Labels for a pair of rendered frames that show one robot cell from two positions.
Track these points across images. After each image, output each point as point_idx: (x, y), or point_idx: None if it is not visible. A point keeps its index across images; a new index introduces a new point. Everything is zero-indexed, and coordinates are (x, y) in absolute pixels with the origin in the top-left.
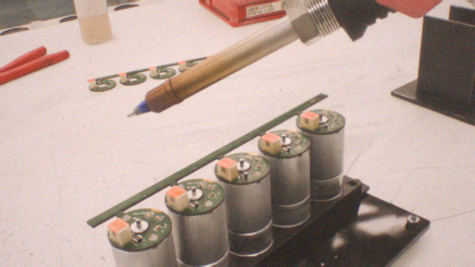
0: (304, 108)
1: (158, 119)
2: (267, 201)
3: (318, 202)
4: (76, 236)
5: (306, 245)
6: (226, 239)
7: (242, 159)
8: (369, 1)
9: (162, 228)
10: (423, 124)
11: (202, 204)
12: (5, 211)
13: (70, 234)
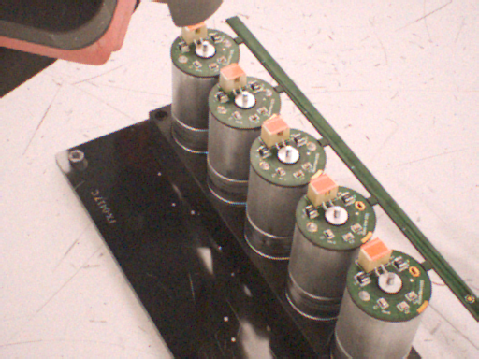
0: (441, 277)
1: None
2: (259, 204)
3: (329, 336)
4: (399, 105)
5: (269, 315)
6: (225, 166)
7: (287, 148)
8: None
9: (194, 66)
10: None
11: (223, 105)
12: (472, 40)
13: (404, 99)
